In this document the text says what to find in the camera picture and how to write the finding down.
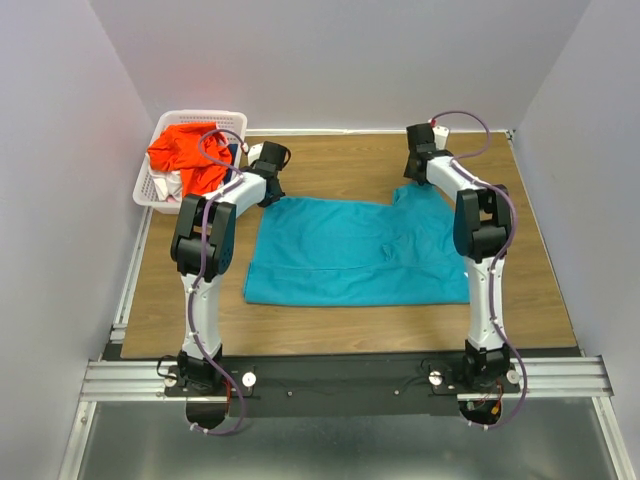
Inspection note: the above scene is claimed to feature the teal t shirt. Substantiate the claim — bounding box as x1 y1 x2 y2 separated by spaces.
243 184 469 307

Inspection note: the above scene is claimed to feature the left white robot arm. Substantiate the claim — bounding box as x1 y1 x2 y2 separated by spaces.
169 141 291 392

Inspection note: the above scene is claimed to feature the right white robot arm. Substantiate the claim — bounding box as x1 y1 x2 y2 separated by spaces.
404 122 513 387

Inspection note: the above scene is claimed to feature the dark blue t shirt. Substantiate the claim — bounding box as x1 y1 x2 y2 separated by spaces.
223 144 238 184

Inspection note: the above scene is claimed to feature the white plastic basket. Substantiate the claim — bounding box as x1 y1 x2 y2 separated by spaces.
132 109 248 215

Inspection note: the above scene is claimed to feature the orange t shirt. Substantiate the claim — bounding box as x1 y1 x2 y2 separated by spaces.
147 122 232 198

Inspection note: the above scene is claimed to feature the white t shirt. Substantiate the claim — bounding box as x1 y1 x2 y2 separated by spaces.
148 168 182 203

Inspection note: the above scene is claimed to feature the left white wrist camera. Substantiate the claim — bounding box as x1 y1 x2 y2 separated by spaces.
246 142 264 165

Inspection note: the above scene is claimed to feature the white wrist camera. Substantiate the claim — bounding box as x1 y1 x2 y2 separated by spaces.
431 119 450 150
246 142 264 165

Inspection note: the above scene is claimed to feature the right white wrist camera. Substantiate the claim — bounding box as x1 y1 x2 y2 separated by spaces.
431 119 450 150

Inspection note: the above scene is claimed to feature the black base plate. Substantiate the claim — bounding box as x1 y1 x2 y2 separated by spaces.
156 351 520 424

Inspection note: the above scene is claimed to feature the aluminium rail frame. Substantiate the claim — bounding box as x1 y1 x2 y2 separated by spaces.
57 354 636 480

